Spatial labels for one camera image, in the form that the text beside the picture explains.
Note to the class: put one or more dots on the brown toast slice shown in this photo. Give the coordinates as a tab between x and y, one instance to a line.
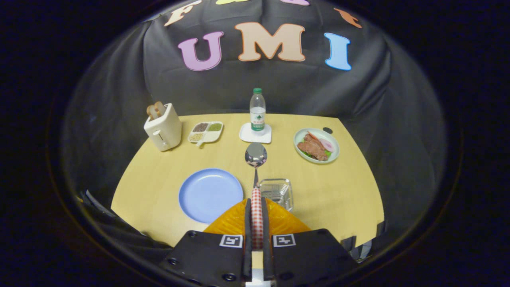
159	108
151	112

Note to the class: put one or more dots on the pink ham slice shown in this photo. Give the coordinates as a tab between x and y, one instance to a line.
327	144

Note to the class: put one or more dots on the cream toaster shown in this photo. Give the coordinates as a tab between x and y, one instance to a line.
165	131

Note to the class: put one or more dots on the brown meat slices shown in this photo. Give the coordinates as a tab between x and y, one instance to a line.
312	149

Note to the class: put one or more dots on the pale green food plate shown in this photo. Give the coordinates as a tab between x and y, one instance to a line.
303	155

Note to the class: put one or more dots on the white divided snack tray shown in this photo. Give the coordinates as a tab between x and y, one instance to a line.
207	133

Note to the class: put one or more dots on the clear water bottle green cap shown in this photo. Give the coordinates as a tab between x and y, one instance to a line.
257	111

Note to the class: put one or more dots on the white square coaster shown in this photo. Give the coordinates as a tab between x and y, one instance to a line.
247	136

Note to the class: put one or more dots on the person's dark clothing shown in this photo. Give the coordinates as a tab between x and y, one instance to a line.
119	235

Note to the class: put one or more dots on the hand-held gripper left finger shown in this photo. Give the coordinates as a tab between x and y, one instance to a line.
207	259

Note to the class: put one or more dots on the black backdrop cloth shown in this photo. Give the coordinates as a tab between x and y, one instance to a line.
358	91

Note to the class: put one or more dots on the clear plastic drainer basket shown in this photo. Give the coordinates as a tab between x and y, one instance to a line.
279	191

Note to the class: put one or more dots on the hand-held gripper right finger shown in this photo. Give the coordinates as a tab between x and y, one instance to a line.
310	259

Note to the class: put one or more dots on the blue round plate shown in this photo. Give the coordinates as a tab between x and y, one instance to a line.
209	195

